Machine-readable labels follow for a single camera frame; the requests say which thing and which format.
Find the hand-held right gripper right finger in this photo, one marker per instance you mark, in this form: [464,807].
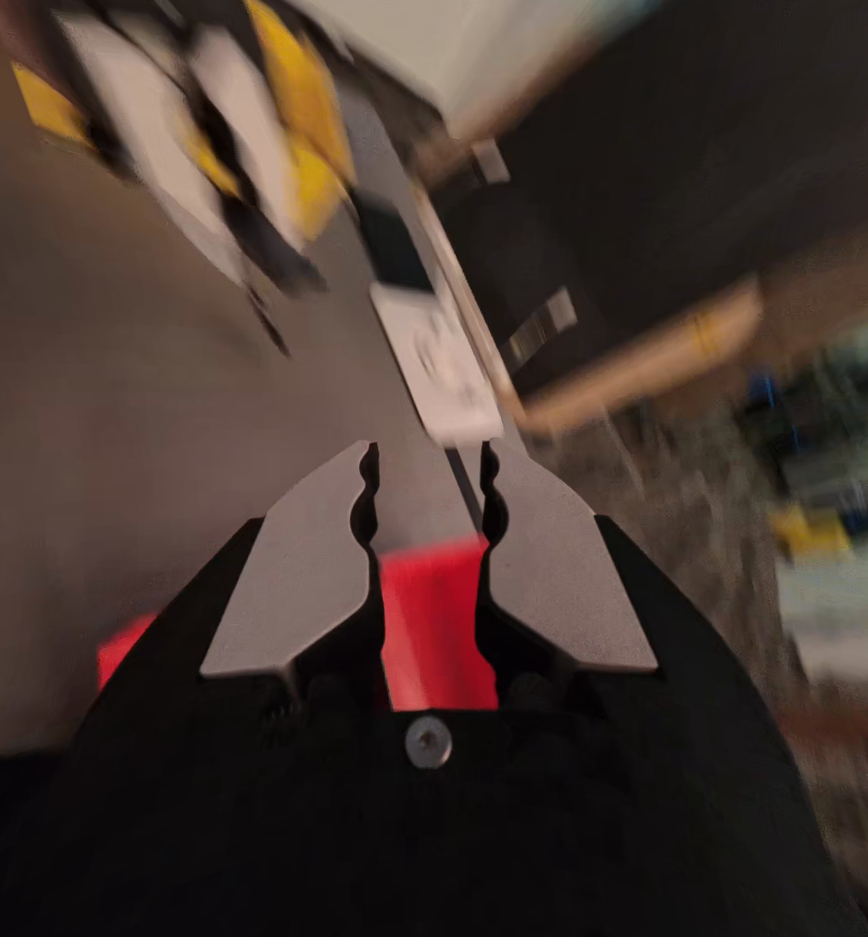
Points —
[566,585]

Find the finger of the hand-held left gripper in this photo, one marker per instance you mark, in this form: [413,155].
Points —
[141,154]
[247,124]

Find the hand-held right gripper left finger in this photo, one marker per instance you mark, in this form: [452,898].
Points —
[295,585]

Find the yellow plastic bin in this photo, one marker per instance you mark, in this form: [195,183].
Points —
[287,80]

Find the red plastic bin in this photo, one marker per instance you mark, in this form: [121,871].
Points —
[434,629]

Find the dark blue flat pad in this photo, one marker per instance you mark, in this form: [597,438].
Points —
[394,241]

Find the metal rod with white cap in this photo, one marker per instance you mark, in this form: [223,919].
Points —
[491,161]
[544,322]

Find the yellow stepped plastic object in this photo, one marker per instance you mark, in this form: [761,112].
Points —
[807,531]

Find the yellow smiley sticker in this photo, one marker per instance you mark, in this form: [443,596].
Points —
[705,333]

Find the black wooden backdrop board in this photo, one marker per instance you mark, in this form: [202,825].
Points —
[697,183]

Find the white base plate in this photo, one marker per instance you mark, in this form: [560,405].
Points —
[441,366]

